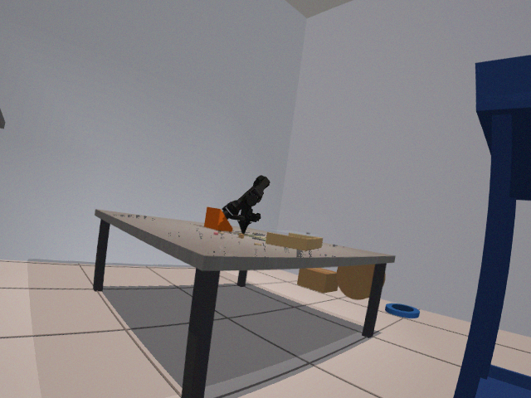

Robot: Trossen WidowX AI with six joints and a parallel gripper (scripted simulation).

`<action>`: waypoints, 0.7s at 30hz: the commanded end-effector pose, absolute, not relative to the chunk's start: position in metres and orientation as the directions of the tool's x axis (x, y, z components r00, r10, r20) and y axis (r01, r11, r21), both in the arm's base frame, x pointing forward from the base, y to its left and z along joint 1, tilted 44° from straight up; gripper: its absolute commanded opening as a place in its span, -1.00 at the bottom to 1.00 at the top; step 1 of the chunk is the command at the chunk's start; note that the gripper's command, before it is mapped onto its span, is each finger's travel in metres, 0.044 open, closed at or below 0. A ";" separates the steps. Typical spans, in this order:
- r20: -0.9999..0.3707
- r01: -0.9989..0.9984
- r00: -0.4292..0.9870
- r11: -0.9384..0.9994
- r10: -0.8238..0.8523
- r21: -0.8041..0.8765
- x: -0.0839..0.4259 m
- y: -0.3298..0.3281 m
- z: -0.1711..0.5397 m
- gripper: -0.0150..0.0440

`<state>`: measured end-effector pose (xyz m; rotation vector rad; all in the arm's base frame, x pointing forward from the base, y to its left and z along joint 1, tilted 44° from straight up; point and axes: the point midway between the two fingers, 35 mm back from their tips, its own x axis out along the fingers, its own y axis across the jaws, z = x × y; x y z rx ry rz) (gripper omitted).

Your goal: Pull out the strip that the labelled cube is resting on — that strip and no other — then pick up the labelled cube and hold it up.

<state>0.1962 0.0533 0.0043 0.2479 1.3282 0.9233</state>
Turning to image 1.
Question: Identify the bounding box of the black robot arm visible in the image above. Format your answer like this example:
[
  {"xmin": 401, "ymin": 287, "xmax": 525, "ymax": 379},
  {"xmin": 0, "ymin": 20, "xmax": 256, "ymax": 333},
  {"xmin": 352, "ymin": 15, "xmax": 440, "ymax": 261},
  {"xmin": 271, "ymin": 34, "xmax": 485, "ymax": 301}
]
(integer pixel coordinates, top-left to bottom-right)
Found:
[{"xmin": 222, "ymin": 175, "xmax": 270, "ymax": 221}]

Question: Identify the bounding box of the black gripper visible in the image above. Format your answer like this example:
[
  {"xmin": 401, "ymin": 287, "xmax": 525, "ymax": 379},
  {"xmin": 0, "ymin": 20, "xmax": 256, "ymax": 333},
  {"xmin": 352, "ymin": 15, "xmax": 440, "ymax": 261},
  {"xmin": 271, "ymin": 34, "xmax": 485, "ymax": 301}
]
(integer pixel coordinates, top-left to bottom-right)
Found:
[{"xmin": 232, "ymin": 206, "xmax": 256, "ymax": 234}]

